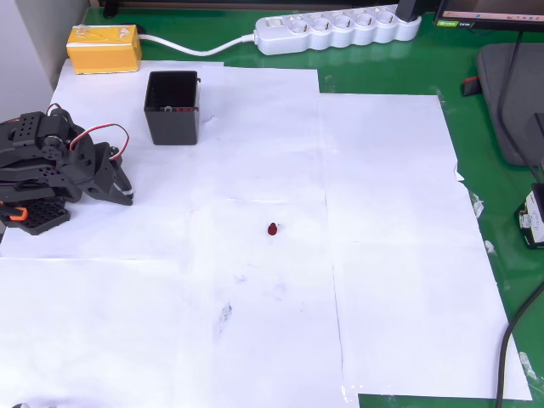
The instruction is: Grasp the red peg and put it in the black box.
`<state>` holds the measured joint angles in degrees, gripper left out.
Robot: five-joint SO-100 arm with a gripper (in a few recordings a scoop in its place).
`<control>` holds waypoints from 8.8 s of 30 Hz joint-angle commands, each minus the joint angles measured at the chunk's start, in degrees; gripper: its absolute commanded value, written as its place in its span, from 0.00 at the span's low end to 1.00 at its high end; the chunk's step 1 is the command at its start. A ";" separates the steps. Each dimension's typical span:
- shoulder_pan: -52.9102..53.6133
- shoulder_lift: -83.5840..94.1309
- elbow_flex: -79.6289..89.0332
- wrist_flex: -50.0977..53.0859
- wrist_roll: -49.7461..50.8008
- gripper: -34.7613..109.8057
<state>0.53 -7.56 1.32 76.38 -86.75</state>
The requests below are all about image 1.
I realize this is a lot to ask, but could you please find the small black white device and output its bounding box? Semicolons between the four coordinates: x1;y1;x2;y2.
513;182;544;250

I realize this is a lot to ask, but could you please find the grey laptop sleeve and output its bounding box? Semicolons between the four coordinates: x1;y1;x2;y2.
475;42;544;167

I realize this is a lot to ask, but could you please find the yellow cardboard box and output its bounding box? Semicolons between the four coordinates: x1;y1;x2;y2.
66;24;144;76

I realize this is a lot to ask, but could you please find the black plug adapter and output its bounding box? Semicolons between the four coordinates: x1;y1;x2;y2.
396;0;424;23

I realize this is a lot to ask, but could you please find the red and white servo wire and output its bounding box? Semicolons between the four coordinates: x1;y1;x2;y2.
67;122;131;162

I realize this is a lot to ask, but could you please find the thick black cable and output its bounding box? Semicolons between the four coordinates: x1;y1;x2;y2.
495;280;544;408

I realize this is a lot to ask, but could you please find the orange clamp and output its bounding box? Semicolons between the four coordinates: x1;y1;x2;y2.
0;202;29;223

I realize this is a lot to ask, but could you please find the white power cable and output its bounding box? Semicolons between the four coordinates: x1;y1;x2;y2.
138;32;260;57

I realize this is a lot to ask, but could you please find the black laptop with green sticker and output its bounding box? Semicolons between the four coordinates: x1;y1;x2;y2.
432;0;544;31

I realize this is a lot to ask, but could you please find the red and black tag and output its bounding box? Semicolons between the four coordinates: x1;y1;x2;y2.
461;75;484;97

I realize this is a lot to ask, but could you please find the thin black cable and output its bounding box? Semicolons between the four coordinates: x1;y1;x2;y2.
496;30;544;184

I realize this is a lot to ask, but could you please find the white power strip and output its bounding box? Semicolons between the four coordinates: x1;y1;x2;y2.
253;3;422;56

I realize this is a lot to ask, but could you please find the black square container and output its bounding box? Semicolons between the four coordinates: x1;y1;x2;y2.
143;71;201;146

